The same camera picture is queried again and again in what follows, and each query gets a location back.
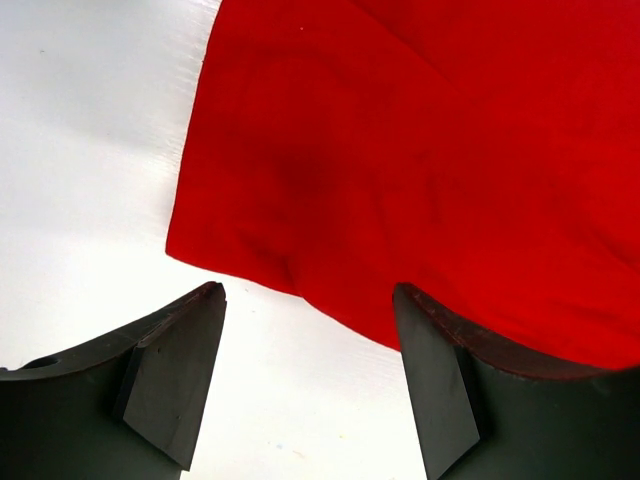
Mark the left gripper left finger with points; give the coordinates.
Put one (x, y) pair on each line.
(126, 405)

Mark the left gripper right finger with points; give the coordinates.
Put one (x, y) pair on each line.
(486, 407)

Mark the red t shirt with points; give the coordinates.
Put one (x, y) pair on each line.
(485, 151)

